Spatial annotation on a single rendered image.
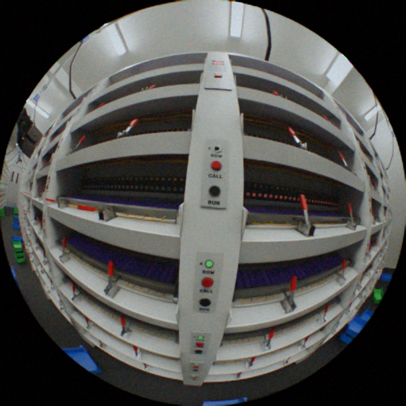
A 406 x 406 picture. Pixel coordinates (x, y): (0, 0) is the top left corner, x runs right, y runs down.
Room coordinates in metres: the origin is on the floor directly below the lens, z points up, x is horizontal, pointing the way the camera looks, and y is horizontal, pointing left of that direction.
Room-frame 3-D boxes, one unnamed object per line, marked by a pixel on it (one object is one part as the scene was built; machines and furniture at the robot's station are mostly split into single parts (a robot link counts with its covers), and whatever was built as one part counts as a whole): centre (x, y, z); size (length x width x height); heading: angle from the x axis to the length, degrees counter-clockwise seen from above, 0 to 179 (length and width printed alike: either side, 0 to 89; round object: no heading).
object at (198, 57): (0.29, 0.33, 1.74); 2.19 x 0.20 x 0.03; 88
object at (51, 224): (0.31, 0.68, 0.88); 0.20 x 0.09 x 1.75; 178
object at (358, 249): (0.25, -0.72, 0.88); 0.20 x 0.09 x 1.75; 178
